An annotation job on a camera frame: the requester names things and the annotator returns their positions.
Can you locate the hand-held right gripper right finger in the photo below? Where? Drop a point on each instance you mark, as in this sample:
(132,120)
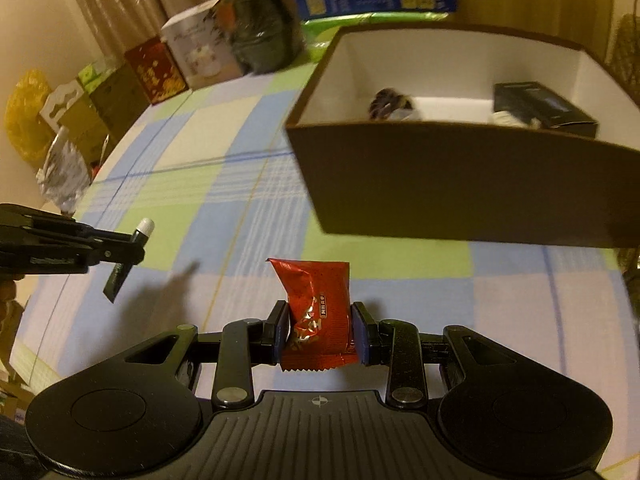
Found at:
(361,335)

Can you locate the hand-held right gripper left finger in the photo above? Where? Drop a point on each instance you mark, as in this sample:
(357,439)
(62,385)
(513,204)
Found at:
(281,335)

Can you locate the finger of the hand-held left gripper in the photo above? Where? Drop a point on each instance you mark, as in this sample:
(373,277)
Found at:
(117,247)

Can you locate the dark green tube white cap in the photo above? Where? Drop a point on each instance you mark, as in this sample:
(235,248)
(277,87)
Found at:
(119,280)

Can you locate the red snack packet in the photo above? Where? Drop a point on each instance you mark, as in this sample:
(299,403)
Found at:
(315,320)

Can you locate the brown cardboard box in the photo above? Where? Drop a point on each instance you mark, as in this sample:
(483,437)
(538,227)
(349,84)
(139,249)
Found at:
(450,185)

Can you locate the black shaver box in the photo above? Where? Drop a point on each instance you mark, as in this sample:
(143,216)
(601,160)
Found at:
(545,107)

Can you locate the checkered cloth desktop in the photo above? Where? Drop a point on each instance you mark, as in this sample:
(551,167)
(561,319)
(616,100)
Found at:
(240,200)

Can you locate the silver foil bag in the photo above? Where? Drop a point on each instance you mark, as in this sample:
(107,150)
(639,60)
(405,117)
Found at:
(62,175)

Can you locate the yellow plastic bag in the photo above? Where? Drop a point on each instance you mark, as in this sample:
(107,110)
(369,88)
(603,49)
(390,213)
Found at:
(25,115)

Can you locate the white carved chair back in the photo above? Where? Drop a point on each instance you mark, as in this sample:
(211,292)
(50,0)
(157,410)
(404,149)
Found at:
(60,102)

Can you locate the brown cardboard carton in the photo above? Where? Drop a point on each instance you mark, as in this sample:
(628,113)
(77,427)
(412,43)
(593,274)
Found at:
(120,95)

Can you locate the small green tissue packs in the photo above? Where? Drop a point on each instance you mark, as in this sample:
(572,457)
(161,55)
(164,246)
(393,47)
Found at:
(95,77)

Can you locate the red gift box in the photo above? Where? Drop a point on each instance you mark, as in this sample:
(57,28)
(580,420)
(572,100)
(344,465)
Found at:
(157,72)

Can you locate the white humidifier box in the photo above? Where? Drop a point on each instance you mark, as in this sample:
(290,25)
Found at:
(202,50)

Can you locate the dark plastic bag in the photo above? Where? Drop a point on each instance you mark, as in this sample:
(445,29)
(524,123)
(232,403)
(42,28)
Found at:
(260,25)

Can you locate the green flat box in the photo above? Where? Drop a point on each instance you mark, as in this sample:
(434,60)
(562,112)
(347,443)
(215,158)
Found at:
(325,35)

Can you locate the quilted beige chair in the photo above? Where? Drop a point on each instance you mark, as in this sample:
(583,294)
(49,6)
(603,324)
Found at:
(625,50)

